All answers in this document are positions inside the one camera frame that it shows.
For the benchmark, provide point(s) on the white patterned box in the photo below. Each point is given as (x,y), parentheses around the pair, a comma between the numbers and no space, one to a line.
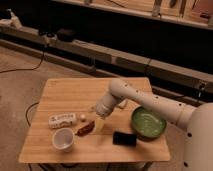
(62,120)

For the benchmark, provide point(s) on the green ceramic bowl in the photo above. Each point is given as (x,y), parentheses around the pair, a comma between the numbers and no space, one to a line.
(147,124)

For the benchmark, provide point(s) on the black rectangular sponge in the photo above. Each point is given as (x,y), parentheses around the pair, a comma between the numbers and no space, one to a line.
(120,138)

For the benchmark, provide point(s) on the white soap bar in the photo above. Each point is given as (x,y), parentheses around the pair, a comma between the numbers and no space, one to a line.
(123,104)

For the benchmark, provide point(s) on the brown red sausage toy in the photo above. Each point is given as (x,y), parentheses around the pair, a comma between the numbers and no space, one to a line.
(86,129)

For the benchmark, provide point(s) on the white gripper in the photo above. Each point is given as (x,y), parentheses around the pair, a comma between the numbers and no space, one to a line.
(104,107)

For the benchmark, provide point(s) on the small white ball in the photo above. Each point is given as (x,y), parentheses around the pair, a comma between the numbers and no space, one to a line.
(82,117)

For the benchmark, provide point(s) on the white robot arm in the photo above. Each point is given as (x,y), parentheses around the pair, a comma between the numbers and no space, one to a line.
(197,122)

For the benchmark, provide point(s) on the white spray bottle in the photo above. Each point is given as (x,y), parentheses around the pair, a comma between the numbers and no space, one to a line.
(15,20)

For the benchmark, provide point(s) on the black device on ledge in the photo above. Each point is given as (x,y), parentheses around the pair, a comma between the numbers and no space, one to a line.
(65,35)

